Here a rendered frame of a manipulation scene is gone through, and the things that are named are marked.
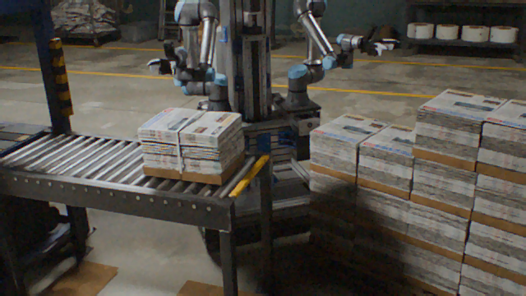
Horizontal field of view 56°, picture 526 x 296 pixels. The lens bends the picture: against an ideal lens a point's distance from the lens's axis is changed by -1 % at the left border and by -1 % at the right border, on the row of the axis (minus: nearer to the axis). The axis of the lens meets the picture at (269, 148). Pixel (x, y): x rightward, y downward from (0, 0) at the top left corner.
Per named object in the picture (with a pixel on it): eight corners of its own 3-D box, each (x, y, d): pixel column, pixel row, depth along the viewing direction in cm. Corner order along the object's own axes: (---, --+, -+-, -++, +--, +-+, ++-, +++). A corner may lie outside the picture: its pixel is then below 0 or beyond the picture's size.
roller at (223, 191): (257, 164, 246) (257, 154, 244) (219, 210, 205) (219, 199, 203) (247, 163, 248) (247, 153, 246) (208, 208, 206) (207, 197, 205)
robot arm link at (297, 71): (283, 88, 308) (283, 66, 303) (298, 84, 317) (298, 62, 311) (297, 92, 300) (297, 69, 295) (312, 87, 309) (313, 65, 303)
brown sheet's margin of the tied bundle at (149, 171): (202, 154, 244) (202, 145, 243) (175, 178, 219) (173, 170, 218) (173, 150, 249) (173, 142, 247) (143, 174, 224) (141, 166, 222)
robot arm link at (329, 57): (292, -8, 282) (336, 63, 274) (305, -10, 289) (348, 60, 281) (281, 5, 291) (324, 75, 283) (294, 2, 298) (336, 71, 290)
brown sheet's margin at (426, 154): (442, 131, 257) (443, 123, 255) (500, 145, 240) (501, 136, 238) (411, 155, 230) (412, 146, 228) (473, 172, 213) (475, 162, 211)
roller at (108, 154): (131, 149, 267) (129, 140, 265) (73, 187, 226) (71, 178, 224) (122, 147, 269) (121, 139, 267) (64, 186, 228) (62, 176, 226)
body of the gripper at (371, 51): (384, 53, 277) (366, 49, 285) (383, 38, 273) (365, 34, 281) (376, 57, 273) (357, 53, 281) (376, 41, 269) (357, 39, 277)
